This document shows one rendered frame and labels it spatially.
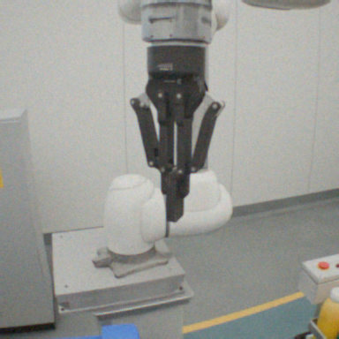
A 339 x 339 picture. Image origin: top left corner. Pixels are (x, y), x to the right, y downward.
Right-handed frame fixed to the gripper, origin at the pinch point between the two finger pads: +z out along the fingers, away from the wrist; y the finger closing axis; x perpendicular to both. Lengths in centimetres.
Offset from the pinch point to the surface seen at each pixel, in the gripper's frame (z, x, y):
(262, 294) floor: 149, 179, -5
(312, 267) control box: 39, 52, 23
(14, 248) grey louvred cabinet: 80, 66, -133
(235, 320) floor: 149, 142, -17
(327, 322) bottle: 47, 38, 30
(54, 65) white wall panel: -22, 180, -198
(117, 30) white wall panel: -52, 220, -157
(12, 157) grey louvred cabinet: 26, 71, -127
